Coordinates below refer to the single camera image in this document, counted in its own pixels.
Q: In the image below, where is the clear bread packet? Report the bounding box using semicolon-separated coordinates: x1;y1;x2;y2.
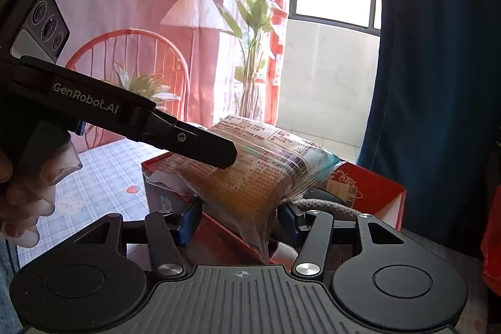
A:
143;115;347;264

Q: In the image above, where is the checked tablecloth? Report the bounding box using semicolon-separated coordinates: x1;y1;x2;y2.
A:
18;138;184;268

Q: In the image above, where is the blue curtain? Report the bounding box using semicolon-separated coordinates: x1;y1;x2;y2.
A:
356;0;501;237

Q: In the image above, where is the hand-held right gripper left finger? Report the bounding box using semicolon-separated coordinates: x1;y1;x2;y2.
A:
72;198;203;278

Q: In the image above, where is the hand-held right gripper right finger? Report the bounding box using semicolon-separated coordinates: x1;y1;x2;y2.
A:
278;202;406;278

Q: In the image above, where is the red cardboard box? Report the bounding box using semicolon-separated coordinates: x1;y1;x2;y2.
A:
141;156;408;268

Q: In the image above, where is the person's left hand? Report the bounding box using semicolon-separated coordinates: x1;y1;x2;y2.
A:
0;140;84;249

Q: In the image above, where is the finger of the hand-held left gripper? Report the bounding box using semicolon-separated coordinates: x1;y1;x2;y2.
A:
141;112;238;169

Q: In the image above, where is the red plastic bag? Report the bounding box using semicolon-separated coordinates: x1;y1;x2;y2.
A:
481;214;501;297

